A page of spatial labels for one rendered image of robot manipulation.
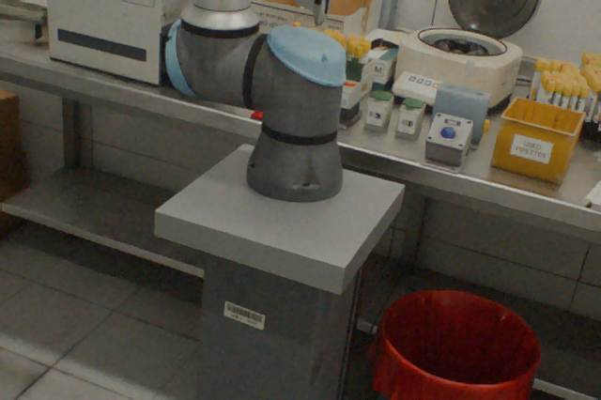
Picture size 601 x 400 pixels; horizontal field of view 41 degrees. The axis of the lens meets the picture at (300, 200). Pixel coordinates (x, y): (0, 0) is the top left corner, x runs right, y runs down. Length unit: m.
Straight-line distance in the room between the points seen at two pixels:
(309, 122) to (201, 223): 0.21
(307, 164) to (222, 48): 0.21
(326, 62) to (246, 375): 0.54
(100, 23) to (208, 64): 0.59
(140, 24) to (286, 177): 0.62
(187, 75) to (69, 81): 0.61
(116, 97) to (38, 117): 1.13
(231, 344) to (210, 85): 0.43
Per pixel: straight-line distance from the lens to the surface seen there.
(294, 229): 1.12
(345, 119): 1.59
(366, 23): 1.98
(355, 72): 1.62
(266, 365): 1.34
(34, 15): 2.12
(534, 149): 1.51
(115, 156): 2.69
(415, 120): 1.57
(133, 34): 1.71
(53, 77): 1.81
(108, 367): 2.30
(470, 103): 1.58
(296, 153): 1.18
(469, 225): 2.28
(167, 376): 2.27
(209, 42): 1.18
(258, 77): 1.16
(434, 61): 1.76
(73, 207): 2.50
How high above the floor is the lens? 1.48
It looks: 28 degrees down
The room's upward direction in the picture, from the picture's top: 7 degrees clockwise
